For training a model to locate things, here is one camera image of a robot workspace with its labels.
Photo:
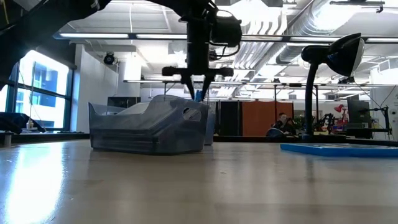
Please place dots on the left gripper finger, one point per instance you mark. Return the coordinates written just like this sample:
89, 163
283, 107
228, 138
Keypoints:
207, 82
189, 84

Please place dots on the blue jewel case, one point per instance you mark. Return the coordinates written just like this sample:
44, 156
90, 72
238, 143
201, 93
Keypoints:
198, 96
342, 151

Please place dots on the grey translucent plastic bin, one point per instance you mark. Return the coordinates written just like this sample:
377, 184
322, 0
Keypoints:
210, 130
174, 133

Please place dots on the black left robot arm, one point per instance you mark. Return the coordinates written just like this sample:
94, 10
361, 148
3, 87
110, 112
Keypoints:
46, 21

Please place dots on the black partition panel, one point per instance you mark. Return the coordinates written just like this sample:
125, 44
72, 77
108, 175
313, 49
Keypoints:
229, 118

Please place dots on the orange partition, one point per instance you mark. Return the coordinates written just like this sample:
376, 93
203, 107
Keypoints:
258, 118

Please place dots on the black computer monitor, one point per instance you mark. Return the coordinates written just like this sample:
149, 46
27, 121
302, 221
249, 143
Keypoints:
357, 115
124, 102

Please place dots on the black round ceiling fixture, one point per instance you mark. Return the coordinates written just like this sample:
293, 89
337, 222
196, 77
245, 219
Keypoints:
109, 58

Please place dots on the blue-grey chair back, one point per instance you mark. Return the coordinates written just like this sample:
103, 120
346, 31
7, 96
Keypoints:
275, 133

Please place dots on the person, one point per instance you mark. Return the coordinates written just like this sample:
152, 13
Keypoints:
284, 123

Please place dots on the black desk lamp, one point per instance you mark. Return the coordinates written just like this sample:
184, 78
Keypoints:
309, 102

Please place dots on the long ceiling light strip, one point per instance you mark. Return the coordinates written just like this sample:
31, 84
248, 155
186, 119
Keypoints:
93, 35

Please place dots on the small red object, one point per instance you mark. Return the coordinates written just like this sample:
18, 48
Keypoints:
339, 108

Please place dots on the large window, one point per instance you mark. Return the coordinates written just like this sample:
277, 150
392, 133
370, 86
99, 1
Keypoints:
46, 77

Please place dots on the small white bottle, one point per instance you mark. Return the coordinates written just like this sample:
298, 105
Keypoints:
30, 125

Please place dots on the black slanted stand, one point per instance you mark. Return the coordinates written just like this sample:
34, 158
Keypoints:
18, 124

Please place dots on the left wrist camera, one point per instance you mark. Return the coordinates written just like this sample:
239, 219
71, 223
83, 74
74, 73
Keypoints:
227, 31

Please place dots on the silver ventilation duct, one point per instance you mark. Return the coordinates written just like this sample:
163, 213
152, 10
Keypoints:
306, 21

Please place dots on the black aluminium table frame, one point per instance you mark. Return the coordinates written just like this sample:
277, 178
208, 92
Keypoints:
46, 137

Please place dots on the small grey post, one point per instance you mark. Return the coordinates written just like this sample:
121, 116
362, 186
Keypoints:
7, 140

